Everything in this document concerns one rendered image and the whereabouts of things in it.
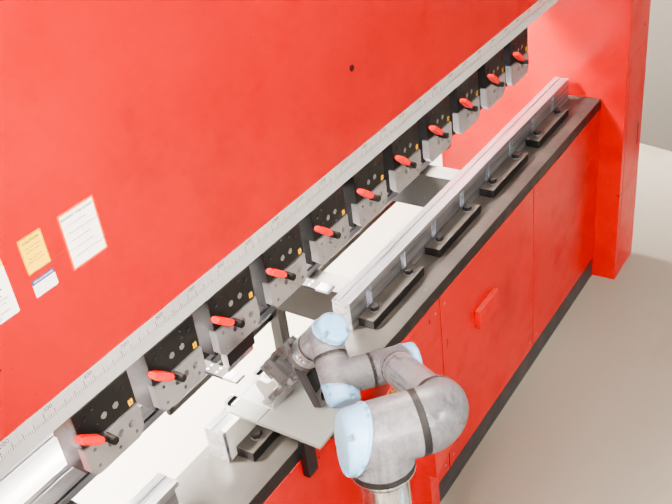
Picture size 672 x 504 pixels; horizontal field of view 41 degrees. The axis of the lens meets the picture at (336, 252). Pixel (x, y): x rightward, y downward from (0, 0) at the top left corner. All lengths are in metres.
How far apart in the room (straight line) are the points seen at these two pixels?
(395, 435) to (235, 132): 0.77
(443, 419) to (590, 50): 2.49
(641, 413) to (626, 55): 1.38
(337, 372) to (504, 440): 1.64
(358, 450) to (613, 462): 2.00
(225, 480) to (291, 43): 1.03
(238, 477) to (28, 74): 1.11
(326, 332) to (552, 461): 1.65
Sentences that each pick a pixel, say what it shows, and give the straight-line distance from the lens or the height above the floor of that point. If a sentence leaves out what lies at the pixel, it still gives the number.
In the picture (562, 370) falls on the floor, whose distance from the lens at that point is 3.74.
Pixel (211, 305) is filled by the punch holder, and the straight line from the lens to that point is 1.98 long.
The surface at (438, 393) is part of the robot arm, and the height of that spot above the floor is 1.41.
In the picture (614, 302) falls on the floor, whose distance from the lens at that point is 4.12.
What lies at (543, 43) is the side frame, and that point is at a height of 1.08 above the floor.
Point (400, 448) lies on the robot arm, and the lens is 1.51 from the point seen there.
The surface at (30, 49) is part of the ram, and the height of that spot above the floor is 2.00.
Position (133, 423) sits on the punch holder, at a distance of 1.90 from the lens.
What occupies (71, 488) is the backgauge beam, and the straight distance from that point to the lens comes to 2.27.
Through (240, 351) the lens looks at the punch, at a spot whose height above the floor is 1.12.
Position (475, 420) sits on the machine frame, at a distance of 3.31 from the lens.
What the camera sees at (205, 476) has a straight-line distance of 2.23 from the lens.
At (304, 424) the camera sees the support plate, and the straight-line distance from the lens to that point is 2.11.
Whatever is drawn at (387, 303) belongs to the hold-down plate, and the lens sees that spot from 2.60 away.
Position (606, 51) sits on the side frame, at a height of 1.08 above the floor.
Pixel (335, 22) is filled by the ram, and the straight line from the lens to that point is 2.19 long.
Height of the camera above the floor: 2.44
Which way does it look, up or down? 33 degrees down
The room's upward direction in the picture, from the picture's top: 8 degrees counter-clockwise
